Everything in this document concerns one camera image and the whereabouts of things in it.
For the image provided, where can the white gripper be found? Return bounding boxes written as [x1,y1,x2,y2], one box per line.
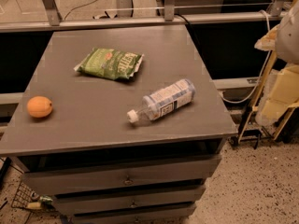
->
[254,25,278,51]

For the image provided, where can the clear blue-labelled plastic bottle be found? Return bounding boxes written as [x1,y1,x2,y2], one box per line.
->
[127,78,195,123]

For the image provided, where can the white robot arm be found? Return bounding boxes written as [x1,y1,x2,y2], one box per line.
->
[254,0,299,64]

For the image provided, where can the green chip bag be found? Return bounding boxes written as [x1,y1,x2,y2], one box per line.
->
[74,48,144,80]

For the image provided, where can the grey drawer cabinet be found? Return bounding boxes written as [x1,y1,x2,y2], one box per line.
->
[1,25,236,224]

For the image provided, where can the grey metal railing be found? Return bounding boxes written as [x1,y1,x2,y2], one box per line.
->
[0,0,295,33]

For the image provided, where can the orange fruit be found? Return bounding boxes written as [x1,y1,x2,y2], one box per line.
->
[27,96,53,118]

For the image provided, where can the white cable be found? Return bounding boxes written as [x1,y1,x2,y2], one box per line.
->
[219,9,273,105]

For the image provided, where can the yellow metal cart frame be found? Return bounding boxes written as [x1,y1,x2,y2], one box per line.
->
[232,51,299,147]

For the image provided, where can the black cable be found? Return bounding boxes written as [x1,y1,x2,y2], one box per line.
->
[175,13,206,63]

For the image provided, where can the wire basket on floor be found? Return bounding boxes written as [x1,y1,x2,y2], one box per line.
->
[10,180,54,211]

